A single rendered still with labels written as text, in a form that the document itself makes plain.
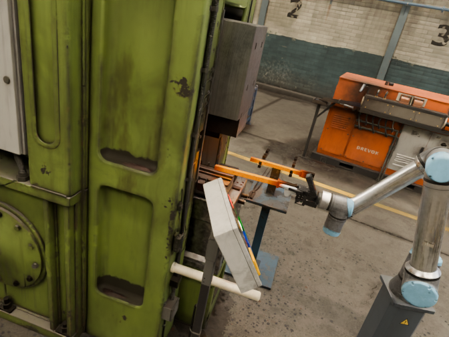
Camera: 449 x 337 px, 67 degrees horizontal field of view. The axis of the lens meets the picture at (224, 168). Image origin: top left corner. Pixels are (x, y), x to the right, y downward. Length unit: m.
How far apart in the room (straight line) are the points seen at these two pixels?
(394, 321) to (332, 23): 7.86
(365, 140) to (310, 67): 4.44
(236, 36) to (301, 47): 7.92
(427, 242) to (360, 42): 7.69
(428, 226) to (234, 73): 1.08
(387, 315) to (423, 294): 0.36
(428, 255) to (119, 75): 1.55
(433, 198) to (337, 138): 3.68
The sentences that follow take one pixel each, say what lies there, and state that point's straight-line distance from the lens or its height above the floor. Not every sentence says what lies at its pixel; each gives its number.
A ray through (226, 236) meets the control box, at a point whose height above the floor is 1.17.
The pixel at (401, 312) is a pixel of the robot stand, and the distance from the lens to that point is 2.15.
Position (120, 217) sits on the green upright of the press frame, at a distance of 1.72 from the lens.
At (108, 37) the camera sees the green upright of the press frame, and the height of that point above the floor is 1.63.
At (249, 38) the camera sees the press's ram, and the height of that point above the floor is 1.71.
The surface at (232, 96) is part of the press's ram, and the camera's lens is 1.51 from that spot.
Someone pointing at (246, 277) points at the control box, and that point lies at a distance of 1.22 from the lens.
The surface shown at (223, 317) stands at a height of 0.00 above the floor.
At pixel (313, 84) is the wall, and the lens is 9.35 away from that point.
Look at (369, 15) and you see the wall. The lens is 9.17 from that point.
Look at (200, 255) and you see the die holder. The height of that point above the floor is 0.54.
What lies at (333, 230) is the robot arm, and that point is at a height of 0.89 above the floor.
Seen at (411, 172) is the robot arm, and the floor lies 1.27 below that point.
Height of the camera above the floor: 1.80
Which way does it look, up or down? 25 degrees down
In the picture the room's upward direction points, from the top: 11 degrees clockwise
